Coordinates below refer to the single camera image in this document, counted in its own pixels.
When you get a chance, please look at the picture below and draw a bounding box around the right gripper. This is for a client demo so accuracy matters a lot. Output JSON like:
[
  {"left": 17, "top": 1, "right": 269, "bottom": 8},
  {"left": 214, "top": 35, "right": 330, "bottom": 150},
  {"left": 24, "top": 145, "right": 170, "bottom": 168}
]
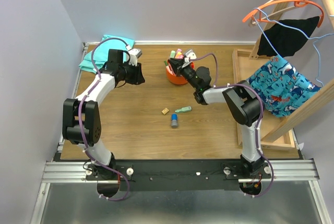
[{"left": 167, "top": 57, "right": 199, "bottom": 91}]

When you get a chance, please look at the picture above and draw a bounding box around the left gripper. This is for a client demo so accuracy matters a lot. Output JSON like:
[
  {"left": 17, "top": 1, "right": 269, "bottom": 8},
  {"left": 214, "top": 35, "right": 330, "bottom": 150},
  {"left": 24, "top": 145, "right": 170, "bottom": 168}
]
[{"left": 118, "top": 60, "right": 146, "bottom": 85}]

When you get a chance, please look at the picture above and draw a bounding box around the green highlighter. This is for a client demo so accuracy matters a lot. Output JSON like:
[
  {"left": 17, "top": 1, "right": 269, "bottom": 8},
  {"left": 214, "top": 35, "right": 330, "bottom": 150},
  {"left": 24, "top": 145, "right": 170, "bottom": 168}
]
[{"left": 170, "top": 50, "right": 176, "bottom": 58}]

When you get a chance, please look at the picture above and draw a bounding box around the orange round organizer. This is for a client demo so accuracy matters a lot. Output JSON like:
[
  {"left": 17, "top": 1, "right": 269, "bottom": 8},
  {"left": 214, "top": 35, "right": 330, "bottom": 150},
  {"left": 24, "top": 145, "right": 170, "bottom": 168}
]
[{"left": 165, "top": 59, "right": 195, "bottom": 85}]

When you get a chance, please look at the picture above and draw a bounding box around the small tan eraser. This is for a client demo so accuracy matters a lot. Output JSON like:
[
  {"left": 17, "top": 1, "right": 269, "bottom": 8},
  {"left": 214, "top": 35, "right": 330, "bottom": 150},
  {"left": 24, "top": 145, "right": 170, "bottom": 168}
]
[{"left": 162, "top": 108, "right": 169, "bottom": 115}]

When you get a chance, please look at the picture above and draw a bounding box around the green correction tape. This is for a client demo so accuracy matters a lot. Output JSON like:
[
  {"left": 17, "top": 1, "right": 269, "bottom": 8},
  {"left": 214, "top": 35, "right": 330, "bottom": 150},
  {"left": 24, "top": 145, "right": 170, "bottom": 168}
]
[{"left": 175, "top": 106, "right": 192, "bottom": 113}]

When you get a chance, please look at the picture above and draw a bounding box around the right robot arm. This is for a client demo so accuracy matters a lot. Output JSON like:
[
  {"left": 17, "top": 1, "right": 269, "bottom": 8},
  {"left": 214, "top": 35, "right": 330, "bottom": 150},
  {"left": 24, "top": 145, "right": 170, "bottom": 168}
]
[{"left": 168, "top": 58, "right": 265, "bottom": 178}]

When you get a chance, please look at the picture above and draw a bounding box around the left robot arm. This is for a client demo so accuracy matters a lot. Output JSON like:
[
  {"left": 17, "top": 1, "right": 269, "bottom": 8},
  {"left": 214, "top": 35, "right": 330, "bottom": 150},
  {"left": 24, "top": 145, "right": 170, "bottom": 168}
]
[{"left": 62, "top": 48, "right": 145, "bottom": 180}]

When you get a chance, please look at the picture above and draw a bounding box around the teal folded cloth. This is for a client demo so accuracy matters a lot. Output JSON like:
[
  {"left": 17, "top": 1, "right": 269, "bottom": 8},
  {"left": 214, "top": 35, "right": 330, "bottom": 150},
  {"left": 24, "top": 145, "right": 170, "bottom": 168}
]
[{"left": 79, "top": 34, "right": 135, "bottom": 74}]

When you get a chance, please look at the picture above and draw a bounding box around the shark pattern blue cloth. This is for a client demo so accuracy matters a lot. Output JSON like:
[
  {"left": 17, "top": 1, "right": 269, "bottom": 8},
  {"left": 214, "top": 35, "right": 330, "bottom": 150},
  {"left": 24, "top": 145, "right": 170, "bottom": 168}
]
[{"left": 248, "top": 55, "right": 320, "bottom": 117}]

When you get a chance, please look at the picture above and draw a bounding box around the black cloth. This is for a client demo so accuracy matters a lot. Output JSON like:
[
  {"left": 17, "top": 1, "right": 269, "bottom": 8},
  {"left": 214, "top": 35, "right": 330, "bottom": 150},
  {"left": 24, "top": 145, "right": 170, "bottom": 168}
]
[{"left": 257, "top": 16, "right": 321, "bottom": 58}]

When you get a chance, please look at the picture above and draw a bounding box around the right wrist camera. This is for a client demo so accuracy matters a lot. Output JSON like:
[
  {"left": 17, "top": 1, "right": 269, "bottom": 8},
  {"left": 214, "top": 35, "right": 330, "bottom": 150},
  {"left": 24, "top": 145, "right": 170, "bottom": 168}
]
[{"left": 182, "top": 49, "right": 197, "bottom": 68}]

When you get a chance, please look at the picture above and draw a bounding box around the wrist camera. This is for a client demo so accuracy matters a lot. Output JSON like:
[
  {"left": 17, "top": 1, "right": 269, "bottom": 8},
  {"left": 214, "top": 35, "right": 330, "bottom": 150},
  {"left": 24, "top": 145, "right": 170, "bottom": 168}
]
[
  {"left": 182, "top": 49, "right": 197, "bottom": 68},
  {"left": 125, "top": 48, "right": 142, "bottom": 66}
]

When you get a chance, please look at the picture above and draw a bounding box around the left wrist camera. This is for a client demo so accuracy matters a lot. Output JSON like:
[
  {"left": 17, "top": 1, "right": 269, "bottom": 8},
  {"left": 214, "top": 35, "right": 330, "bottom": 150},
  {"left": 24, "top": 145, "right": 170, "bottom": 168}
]
[{"left": 125, "top": 48, "right": 142, "bottom": 66}]

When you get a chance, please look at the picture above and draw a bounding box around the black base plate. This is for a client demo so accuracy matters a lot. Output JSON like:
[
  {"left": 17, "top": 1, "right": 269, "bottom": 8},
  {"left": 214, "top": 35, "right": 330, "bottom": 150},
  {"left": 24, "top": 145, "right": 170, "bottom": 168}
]
[{"left": 86, "top": 159, "right": 272, "bottom": 192}]

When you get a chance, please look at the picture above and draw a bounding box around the blue wire hanger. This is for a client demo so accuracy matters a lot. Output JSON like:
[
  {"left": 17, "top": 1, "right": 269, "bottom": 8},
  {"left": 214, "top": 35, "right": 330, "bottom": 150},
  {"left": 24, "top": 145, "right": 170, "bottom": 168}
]
[{"left": 252, "top": 7, "right": 334, "bottom": 85}]

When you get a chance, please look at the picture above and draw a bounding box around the wooden rack frame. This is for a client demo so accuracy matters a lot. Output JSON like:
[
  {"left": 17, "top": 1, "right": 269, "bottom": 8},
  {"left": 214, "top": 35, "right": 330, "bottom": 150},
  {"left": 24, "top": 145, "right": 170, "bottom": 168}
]
[{"left": 248, "top": 0, "right": 334, "bottom": 143}]

